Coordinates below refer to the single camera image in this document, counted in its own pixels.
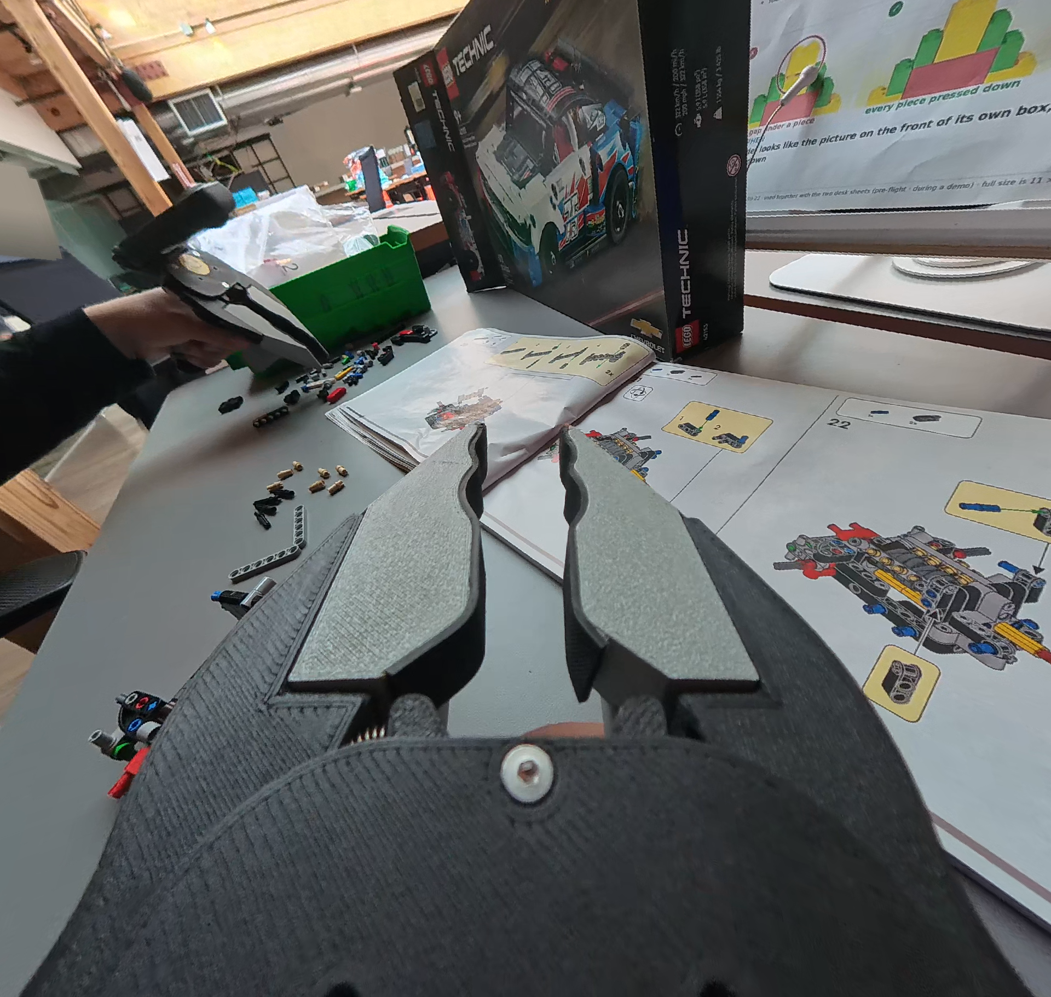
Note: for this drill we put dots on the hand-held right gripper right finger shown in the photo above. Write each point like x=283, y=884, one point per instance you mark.
x=649, y=595

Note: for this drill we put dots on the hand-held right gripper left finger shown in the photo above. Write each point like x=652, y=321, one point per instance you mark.
x=386, y=586

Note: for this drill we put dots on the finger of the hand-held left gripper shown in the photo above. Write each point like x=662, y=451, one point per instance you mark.
x=263, y=303
x=246, y=320

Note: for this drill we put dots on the scatter of small lego pins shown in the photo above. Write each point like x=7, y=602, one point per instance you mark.
x=360, y=363

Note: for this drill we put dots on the person's left forearm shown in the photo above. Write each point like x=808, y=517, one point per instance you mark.
x=57, y=389

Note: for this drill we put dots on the cluster of tan lego pins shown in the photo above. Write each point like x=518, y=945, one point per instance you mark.
x=316, y=486

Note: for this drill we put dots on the cluster of black lego pins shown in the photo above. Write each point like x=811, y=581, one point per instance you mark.
x=275, y=506

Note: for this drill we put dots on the grey L-shaped lego beam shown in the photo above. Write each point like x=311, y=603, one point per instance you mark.
x=246, y=572

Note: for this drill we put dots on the small black blue lego assembly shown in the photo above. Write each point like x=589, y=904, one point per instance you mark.
x=242, y=596

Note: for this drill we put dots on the black and red lego assembly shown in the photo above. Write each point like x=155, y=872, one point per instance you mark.
x=415, y=334

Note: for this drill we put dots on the folded lego instruction booklet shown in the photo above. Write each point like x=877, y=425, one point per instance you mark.
x=509, y=394

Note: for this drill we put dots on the multicolour lego assembly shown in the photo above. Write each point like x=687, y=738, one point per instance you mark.
x=135, y=714

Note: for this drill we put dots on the large black lego set box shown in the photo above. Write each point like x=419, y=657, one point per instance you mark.
x=575, y=151

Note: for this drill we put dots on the person's left hand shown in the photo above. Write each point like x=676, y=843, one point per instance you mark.
x=144, y=328

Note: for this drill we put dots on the clear plastic bags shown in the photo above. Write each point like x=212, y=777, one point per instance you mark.
x=287, y=229

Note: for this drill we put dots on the white paper sheet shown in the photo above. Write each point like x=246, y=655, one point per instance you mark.
x=144, y=147

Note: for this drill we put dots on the green plastic bin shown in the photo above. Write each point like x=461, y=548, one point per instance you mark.
x=361, y=291

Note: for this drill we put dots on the distant black monitor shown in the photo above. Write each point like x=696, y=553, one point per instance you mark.
x=371, y=180

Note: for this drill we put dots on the distant cluttered worktables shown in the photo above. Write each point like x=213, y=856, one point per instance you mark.
x=410, y=168

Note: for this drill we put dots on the large open instruction manual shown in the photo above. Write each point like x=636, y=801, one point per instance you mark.
x=821, y=480

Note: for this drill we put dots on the black office chair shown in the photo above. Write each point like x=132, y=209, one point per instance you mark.
x=33, y=595

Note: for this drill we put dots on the white desk mat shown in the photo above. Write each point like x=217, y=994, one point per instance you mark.
x=862, y=287

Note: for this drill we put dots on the white monitor stand base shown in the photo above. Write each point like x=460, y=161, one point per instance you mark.
x=969, y=266

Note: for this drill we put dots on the computer monitor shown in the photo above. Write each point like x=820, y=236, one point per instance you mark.
x=903, y=151

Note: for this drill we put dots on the small white microphone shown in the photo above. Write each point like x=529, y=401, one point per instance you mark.
x=809, y=75

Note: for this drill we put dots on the wall air conditioner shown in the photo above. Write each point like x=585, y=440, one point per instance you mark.
x=197, y=110

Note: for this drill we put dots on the wooden support post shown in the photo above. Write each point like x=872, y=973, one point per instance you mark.
x=74, y=86

